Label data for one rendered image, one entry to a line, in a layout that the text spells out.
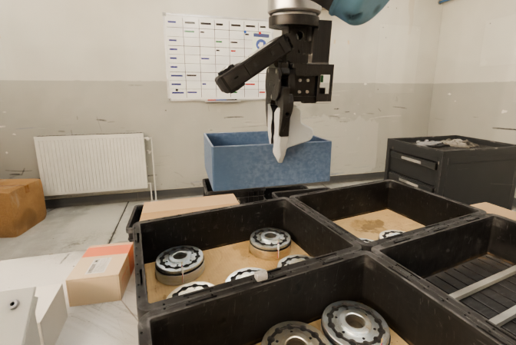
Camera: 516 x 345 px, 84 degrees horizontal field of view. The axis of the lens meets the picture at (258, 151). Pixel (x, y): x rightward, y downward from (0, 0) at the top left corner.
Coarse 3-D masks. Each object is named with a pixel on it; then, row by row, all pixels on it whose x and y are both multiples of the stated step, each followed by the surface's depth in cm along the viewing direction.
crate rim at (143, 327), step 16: (352, 256) 51; (368, 256) 52; (288, 272) 47; (304, 272) 47; (400, 272) 47; (240, 288) 43; (256, 288) 43; (416, 288) 43; (176, 304) 40; (192, 304) 40; (208, 304) 40; (448, 304) 40; (144, 320) 37; (464, 320) 37; (144, 336) 35; (496, 336) 35
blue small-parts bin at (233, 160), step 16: (208, 144) 47; (224, 144) 58; (240, 144) 59; (256, 144) 44; (272, 144) 45; (304, 144) 46; (320, 144) 47; (208, 160) 49; (224, 160) 43; (240, 160) 44; (256, 160) 45; (272, 160) 46; (288, 160) 46; (304, 160) 47; (320, 160) 48; (208, 176) 50; (224, 176) 44; (240, 176) 45; (256, 176) 45; (272, 176) 46; (288, 176) 47; (304, 176) 48; (320, 176) 48
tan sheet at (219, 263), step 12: (204, 252) 71; (216, 252) 71; (228, 252) 71; (240, 252) 71; (300, 252) 71; (144, 264) 66; (204, 264) 66; (216, 264) 66; (228, 264) 66; (240, 264) 66; (252, 264) 66; (264, 264) 66; (276, 264) 66; (204, 276) 62; (216, 276) 62; (228, 276) 62; (156, 288) 58; (168, 288) 58; (156, 300) 54
